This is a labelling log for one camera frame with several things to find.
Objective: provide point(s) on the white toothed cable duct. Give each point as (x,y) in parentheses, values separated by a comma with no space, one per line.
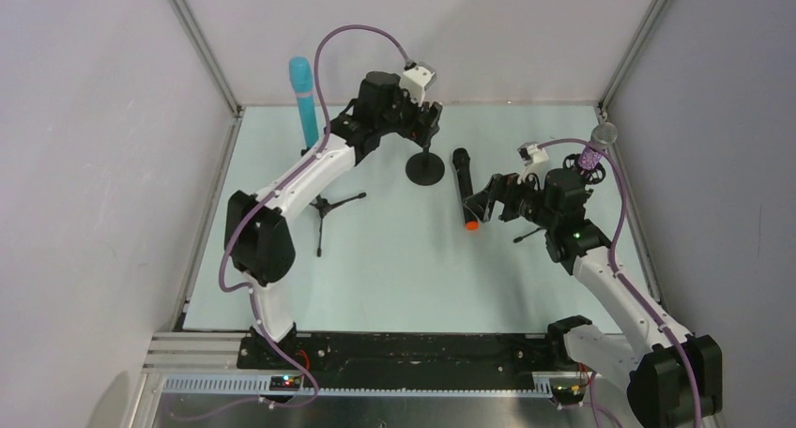
(263,386)

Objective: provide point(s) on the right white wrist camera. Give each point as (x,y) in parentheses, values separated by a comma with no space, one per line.
(533,158)

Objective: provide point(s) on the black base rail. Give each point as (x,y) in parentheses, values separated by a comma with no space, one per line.
(425,361)

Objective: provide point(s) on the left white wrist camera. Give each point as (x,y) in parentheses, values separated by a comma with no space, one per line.
(416,80)

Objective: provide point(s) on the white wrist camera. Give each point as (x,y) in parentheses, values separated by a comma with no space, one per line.
(416,80)
(533,158)

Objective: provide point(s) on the black round base stand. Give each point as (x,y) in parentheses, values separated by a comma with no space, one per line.
(425,168)

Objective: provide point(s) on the teal blue microphone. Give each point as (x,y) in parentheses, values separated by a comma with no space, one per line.
(301,78)

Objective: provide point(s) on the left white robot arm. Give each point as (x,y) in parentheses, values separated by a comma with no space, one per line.
(258,241)

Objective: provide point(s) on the black shock mount tripod stand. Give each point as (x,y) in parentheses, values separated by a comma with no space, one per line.
(573,234)

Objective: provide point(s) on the black orange-tipped microphone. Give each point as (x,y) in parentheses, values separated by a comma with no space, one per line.
(461,167)

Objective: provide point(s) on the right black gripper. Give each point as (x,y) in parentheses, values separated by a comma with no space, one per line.
(497,195)

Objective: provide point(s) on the purple glitter microphone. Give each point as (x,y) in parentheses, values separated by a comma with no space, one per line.
(603,136)

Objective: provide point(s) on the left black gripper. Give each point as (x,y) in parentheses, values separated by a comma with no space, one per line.
(424,121)

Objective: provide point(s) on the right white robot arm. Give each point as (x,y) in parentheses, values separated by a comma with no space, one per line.
(670,375)

